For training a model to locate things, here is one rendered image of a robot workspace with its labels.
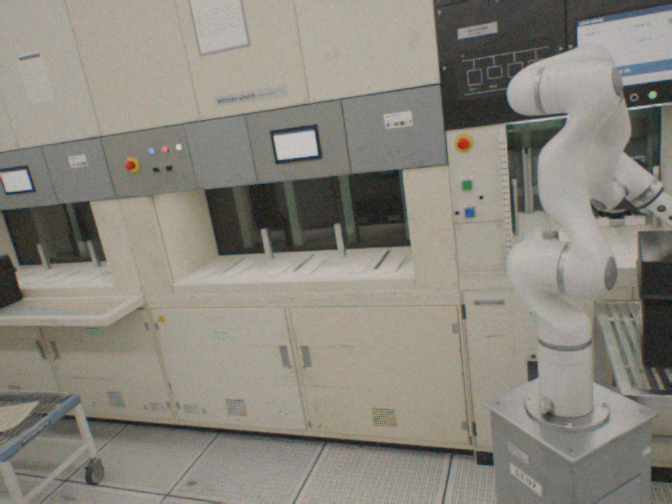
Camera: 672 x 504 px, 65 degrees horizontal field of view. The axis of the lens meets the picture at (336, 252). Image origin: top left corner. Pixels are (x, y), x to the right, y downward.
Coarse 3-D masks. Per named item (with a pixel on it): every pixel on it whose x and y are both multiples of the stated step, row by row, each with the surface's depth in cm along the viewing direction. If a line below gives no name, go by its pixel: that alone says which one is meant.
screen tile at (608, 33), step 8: (624, 24) 158; (584, 32) 162; (592, 32) 161; (600, 32) 161; (608, 32) 160; (624, 32) 159; (584, 40) 163; (592, 40) 162; (600, 40) 161; (608, 40) 161; (616, 40) 160; (624, 40) 159; (616, 48) 161; (624, 48) 160; (616, 56) 161; (624, 56) 161
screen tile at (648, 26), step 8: (664, 16) 154; (632, 24) 157; (640, 24) 157; (648, 24) 156; (656, 24) 156; (664, 24) 155; (632, 32) 158; (640, 32) 157; (648, 32) 157; (656, 32) 156; (632, 40) 159; (664, 40) 156; (632, 48) 159; (640, 48) 159; (648, 48) 158; (656, 48) 157; (664, 48) 157; (632, 56) 160; (640, 56) 159; (648, 56) 159
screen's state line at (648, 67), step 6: (660, 60) 158; (666, 60) 157; (618, 66) 162; (624, 66) 161; (630, 66) 161; (636, 66) 160; (642, 66) 160; (648, 66) 159; (654, 66) 159; (660, 66) 158; (666, 66) 158; (624, 72) 162; (630, 72) 161; (636, 72) 161; (642, 72) 160; (648, 72) 160; (654, 72) 159
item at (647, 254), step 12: (648, 240) 147; (660, 240) 146; (648, 252) 139; (660, 252) 137; (636, 264) 157; (648, 264) 133; (660, 264) 131; (648, 276) 134; (660, 276) 132; (648, 288) 134; (660, 288) 133
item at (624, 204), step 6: (642, 156) 222; (636, 162) 230; (642, 162) 221; (624, 198) 220; (618, 204) 221; (624, 204) 221; (630, 204) 220; (594, 210) 225; (600, 210) 224; (636, 210) 220
